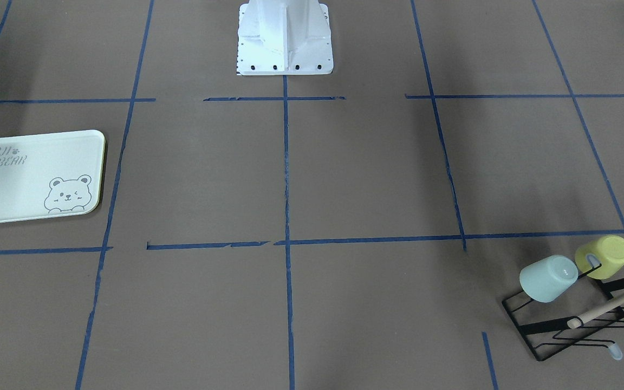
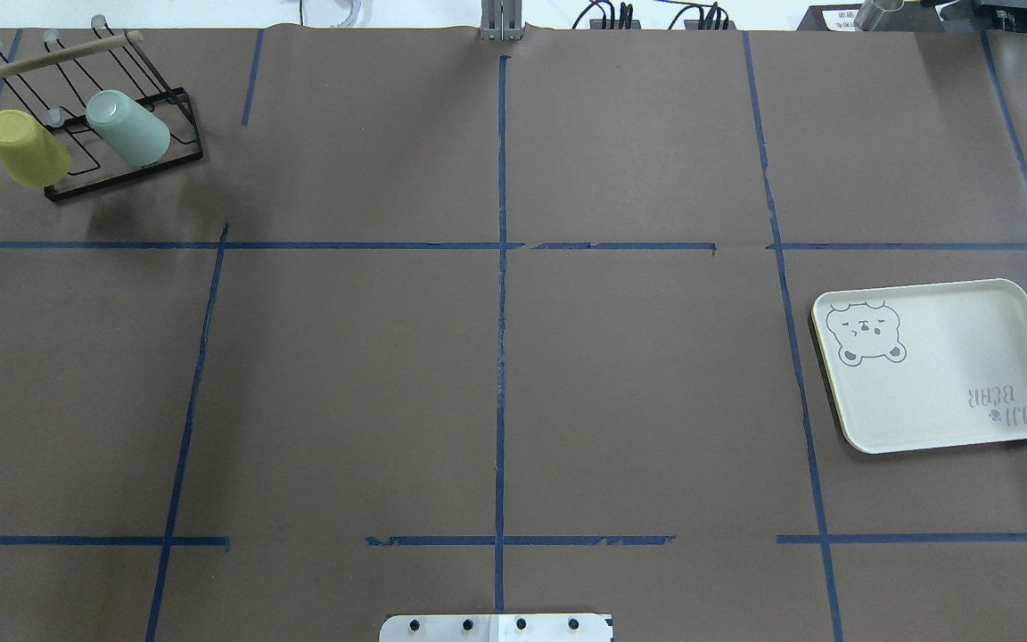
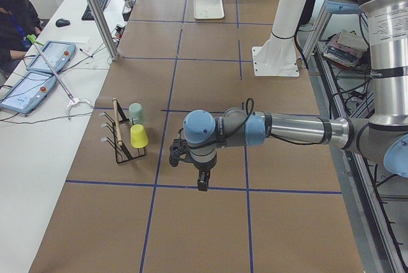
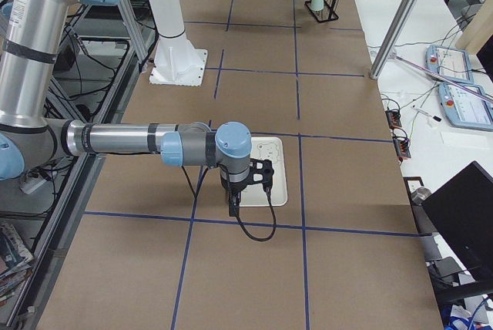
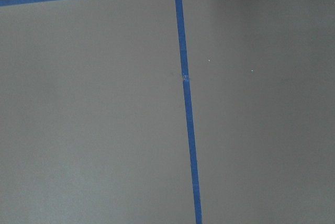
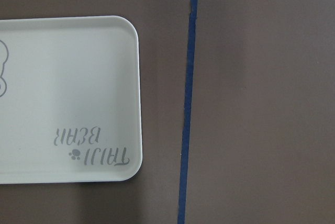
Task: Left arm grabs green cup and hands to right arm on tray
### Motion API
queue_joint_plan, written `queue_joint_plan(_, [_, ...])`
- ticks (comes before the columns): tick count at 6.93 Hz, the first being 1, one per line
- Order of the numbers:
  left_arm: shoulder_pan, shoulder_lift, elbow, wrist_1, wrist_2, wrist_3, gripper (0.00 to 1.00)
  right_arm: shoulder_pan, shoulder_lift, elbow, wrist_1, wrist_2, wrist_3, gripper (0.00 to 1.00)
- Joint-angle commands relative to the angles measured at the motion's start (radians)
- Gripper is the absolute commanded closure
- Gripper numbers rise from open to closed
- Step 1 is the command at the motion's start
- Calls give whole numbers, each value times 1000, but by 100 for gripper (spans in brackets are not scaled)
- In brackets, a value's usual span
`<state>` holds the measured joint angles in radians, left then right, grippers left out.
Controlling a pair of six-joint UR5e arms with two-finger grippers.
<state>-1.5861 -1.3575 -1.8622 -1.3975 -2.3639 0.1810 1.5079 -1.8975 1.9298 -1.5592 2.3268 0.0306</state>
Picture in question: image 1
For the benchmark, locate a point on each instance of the pale green cup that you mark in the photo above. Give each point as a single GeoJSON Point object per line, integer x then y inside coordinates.
{"type": "Point", "coordinates": [548, 278]}

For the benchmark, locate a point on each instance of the pale yellow bear tray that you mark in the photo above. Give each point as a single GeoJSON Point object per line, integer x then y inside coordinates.
{"type": "Point", "coordinates": [50, 175]}

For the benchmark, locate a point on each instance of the yellow cup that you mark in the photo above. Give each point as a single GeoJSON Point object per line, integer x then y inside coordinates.
{"type": "Point", "coordinates": [601, 258]}

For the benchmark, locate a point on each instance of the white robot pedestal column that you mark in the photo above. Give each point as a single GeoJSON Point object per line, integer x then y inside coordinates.
{"type": "Point", "coordinates": [284, 38]}

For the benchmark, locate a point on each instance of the wooden rack handle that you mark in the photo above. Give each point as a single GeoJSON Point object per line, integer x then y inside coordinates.
{"type": "Point", "coordinates": [593, 313]}

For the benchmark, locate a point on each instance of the black wire cup rack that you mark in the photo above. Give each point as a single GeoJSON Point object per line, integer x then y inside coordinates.
{"type": "Point", "coordinates": [545, 338]}

